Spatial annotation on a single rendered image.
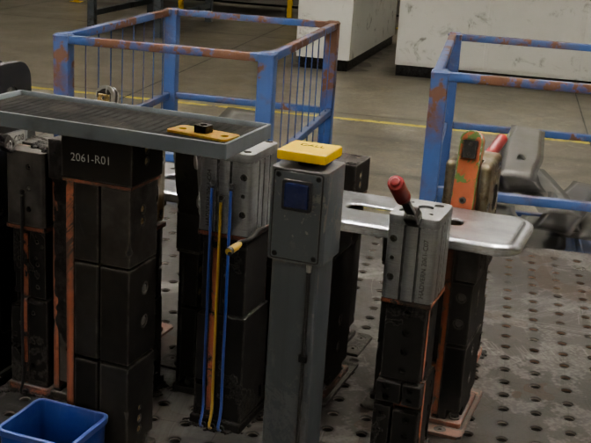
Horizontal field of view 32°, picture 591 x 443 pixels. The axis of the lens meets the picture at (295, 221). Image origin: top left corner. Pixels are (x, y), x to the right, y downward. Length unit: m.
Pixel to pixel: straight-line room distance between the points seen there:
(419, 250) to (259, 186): 0.24
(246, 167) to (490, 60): 8.18
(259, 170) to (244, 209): 0.06
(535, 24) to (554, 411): 7.92
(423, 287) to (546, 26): 8.19
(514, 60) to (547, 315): 7.51
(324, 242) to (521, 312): 0.92
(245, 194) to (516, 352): 0.68
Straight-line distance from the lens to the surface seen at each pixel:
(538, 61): 9.51
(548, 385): 1.78
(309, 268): 1.21
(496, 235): 1.49
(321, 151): 1.19
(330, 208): 1.20
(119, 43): 3.69
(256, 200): 1.41
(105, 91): 1.87
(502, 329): 1.98
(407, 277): 1.35
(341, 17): 9.55
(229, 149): 1.19
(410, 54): 9.54
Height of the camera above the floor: 1.43
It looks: 17 degrees down
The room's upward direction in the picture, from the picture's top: 4 degrees clockwise
